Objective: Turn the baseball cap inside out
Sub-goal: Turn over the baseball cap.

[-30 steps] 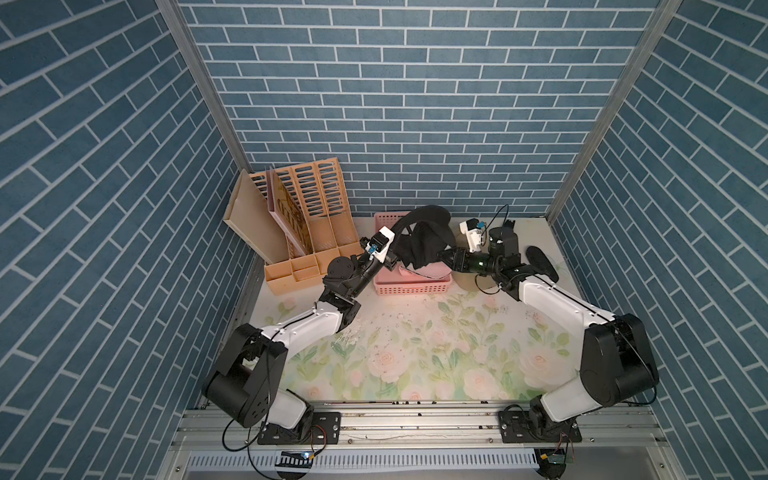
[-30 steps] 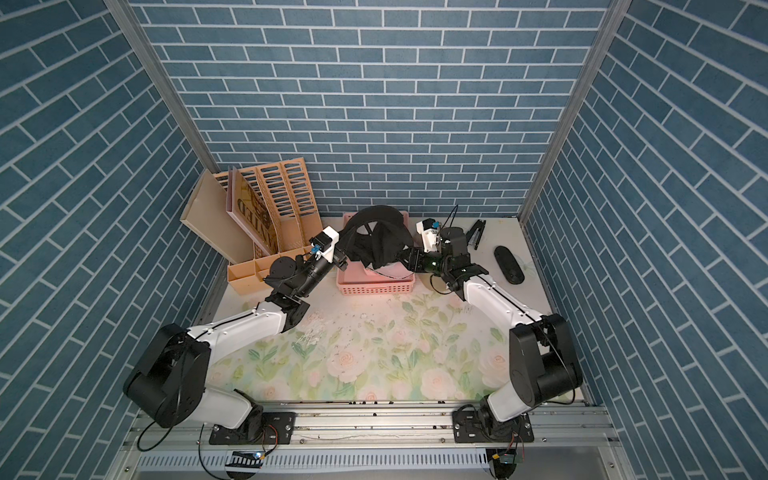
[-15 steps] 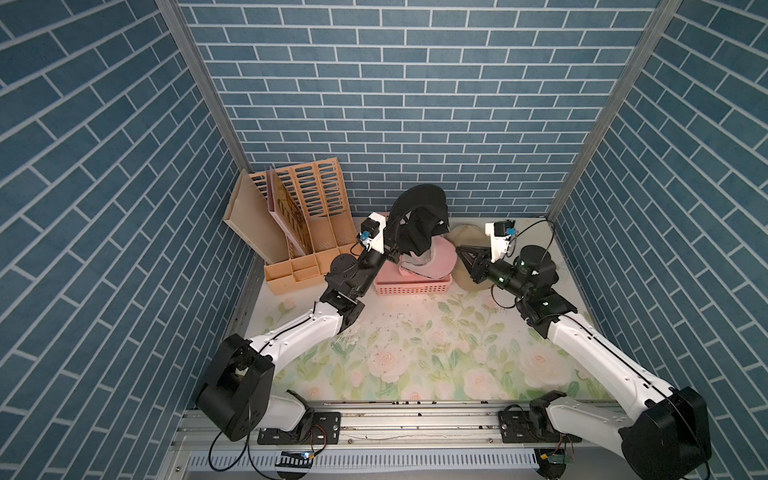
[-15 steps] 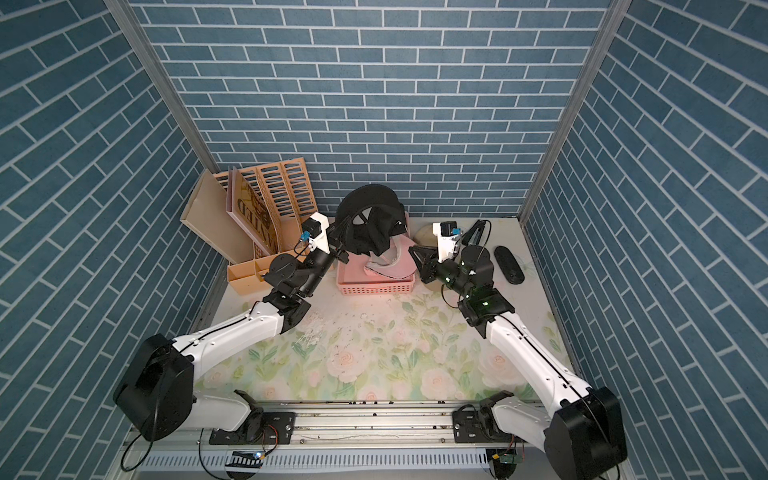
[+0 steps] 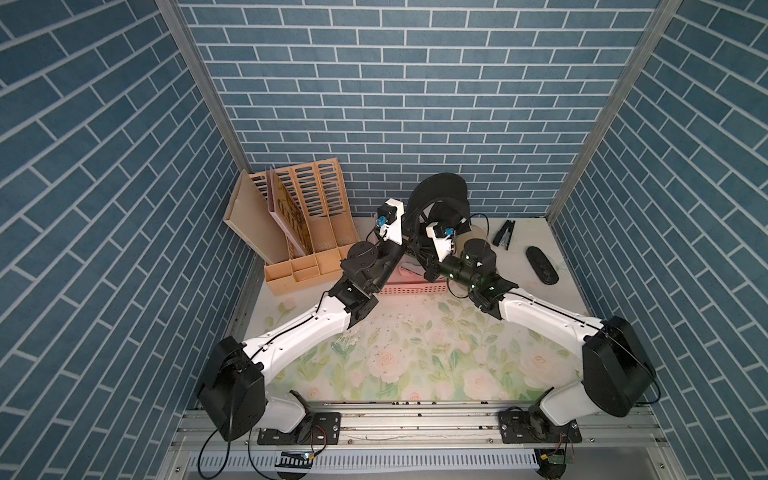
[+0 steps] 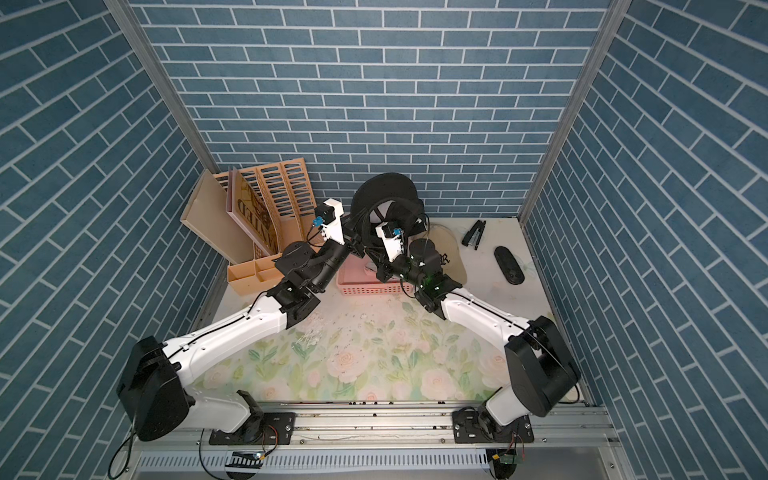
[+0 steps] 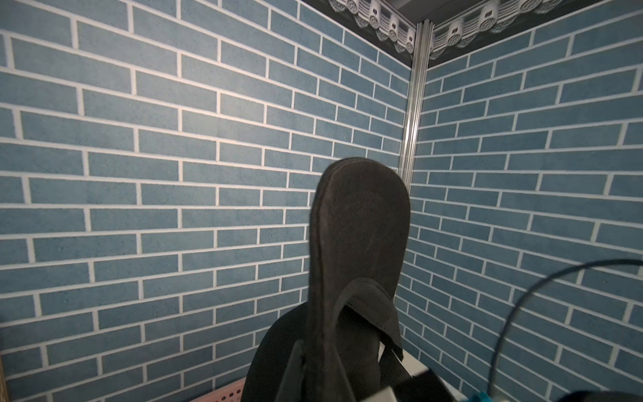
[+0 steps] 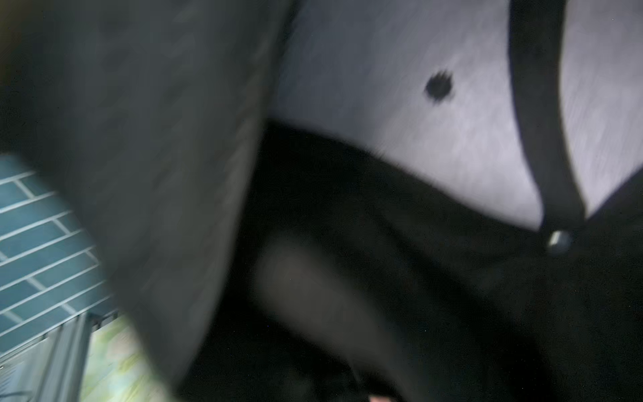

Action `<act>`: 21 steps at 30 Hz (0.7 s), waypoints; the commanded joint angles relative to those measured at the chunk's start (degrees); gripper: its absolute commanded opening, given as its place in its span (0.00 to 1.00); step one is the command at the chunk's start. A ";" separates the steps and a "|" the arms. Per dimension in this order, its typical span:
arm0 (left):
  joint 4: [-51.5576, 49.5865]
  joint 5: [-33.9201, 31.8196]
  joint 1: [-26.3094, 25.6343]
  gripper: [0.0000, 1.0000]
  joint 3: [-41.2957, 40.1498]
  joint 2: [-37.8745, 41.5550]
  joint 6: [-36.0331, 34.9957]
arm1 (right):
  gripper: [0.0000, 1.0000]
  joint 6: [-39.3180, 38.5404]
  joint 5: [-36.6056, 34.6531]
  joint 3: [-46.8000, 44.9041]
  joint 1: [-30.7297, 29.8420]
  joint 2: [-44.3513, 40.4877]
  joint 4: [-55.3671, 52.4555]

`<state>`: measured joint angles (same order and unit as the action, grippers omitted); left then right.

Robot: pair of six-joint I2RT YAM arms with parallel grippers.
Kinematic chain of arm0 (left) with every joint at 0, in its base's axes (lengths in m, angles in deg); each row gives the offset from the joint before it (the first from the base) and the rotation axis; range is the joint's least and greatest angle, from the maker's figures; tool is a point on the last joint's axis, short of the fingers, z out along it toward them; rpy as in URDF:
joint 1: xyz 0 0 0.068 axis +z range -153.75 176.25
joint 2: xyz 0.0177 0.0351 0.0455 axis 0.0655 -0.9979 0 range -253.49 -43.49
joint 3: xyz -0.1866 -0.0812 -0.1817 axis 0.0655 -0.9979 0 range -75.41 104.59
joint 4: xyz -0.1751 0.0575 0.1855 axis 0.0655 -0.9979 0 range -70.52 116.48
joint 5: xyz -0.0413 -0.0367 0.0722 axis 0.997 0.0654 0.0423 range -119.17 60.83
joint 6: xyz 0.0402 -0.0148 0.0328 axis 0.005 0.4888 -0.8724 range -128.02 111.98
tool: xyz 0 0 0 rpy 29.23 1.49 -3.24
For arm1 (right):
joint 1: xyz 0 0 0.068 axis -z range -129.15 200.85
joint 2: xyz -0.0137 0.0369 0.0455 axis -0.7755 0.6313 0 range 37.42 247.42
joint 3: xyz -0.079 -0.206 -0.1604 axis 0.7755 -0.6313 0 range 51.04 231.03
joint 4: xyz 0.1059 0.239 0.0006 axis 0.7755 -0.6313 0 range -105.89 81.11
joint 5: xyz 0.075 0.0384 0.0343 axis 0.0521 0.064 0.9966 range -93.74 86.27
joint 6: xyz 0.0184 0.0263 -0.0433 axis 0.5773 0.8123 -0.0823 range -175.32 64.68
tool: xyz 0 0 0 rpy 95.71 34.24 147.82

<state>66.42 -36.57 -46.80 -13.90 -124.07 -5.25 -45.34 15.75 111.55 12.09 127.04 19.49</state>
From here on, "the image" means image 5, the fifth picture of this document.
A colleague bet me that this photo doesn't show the beige baseball cap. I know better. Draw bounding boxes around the beige baseball cap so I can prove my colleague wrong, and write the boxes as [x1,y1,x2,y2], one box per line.
[456,225,490,256]

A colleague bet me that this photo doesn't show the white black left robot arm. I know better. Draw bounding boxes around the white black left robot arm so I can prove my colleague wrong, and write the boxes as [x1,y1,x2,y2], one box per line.
[197,217,409,442]

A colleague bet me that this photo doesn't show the black stapler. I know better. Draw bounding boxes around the black stapler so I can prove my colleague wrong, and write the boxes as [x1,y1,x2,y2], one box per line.
[492,220,516,250]

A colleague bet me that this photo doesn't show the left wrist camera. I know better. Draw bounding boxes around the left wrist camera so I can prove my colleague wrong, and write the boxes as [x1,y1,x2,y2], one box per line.
[375,199,404,245]

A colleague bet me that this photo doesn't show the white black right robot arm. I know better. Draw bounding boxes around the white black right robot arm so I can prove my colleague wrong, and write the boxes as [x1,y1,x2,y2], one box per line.
[419,237,659,426]

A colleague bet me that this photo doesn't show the black baseball cap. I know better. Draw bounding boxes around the black baseball cap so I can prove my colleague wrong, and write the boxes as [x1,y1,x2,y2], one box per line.
[403,172,470,266]

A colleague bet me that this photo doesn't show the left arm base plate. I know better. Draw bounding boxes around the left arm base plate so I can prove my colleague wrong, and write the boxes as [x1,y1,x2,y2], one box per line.
[257,412,341,447]

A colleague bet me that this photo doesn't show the black oval remote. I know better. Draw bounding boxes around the black oval remote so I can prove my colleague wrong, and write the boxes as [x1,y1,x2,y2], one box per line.
[525,246,560,286]

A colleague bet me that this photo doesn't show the aluminium mounting rail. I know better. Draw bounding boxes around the aluminium mounting rail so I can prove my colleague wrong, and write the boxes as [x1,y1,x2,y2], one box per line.
[158,402,684,479]

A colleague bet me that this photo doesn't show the floral table mat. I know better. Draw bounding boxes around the floral table mat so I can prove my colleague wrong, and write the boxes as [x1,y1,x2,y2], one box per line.
[250,217,601,403]

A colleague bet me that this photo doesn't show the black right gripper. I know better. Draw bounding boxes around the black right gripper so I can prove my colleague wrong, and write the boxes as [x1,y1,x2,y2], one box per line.
[411,246,479,293]

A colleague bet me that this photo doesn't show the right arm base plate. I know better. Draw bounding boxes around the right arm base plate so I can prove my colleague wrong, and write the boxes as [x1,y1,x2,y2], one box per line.
[497,408,582,444]

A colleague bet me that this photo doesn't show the pink plastic basket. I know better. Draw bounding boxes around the pink plastic basket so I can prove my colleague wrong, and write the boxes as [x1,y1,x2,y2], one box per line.
[380,265,448,295]

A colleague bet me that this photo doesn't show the wanted poster book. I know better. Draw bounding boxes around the wanted poster book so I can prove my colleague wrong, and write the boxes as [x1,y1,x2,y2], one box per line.
[266,169,314,256]

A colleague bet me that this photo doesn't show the beige cardboard folder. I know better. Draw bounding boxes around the beige cardboard folder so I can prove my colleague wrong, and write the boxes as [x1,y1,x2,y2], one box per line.
[223,170,289,264]

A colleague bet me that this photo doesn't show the orange plastic file organizer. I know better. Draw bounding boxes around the orange plastic file organizer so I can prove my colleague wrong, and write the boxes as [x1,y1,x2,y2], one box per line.
[265,158,359,296]

